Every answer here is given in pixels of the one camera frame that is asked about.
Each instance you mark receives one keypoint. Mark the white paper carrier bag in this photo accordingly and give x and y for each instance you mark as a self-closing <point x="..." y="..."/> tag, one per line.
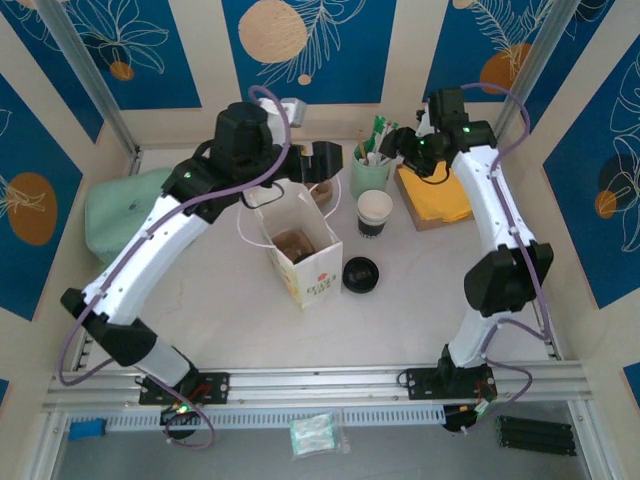
<point x="320" y="280"/>

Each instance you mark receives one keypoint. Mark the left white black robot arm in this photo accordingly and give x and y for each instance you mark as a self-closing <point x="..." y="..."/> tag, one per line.
<point x="140" y="250"/>

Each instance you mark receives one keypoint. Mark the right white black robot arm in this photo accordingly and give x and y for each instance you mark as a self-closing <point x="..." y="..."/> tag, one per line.
<point x="485" y="200"/>

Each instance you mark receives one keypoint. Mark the green white wrapped straw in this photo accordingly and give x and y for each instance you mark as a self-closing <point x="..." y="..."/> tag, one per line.
<point x="378" y="131"/>
<point x="393" y="128"/>

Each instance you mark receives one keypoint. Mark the wooden stirrer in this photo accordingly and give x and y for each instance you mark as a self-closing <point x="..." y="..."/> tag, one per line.
<point x="360" y="142"/>

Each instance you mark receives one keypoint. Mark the mint green holder cup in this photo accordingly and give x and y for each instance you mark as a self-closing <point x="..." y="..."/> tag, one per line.
<point x="367" y="180"/>

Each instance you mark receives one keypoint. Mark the yellow napkin stack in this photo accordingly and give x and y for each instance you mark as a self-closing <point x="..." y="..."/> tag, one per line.
<point x="440" y="200"/>

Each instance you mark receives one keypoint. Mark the brown cardboard napkin tray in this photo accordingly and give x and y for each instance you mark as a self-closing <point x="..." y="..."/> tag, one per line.
<point x="425" y="225"/>

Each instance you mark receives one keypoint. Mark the mint green zip case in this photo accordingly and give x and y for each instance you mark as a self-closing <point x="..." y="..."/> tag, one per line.
<point x="125" y="210"/>

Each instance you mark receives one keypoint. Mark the plastic packet with green print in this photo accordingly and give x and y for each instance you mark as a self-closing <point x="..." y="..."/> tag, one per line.
<point x="312" y="435"/>

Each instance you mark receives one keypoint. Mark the black ribbed block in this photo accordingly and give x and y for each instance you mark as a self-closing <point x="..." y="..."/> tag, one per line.
<point x="535" y="436"/>

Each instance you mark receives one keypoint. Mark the blue plastic part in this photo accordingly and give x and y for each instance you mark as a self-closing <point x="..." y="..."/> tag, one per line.
<point x="85" y="431"/>

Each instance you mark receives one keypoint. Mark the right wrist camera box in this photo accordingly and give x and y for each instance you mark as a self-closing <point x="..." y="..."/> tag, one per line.
<point x="424" y="122"/>

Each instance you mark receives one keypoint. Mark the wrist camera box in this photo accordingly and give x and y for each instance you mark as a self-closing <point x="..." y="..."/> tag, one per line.
<point x="292" y="112"/>
<point x="424" y="122"/>

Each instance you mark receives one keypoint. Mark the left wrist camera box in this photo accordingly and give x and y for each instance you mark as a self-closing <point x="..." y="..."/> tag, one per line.
<point x="292" y="112"/>

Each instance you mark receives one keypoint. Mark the aluminium frame post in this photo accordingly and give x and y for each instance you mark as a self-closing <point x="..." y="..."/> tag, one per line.
<point x="530" y="65"/>
<point x="85" y="65"/>

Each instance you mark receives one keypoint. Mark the aluminium side rail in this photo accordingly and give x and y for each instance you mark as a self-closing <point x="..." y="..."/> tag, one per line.
<point x="537" y="330"/>

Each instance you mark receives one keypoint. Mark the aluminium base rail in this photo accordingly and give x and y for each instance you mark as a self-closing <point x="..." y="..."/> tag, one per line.
<point x="320" y="385"/>

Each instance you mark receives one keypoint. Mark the right black mount plate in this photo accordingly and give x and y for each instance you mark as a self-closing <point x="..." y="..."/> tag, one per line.
<point x="420" y="385"/>

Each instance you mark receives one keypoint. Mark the black mount plate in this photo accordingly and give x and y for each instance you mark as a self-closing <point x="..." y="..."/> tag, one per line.
<point x="215" y="387"/>
<point x="420" y="385"/>

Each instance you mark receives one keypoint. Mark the left black mount plate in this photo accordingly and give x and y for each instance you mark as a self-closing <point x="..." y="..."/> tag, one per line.
<point x="215" y="387"/>

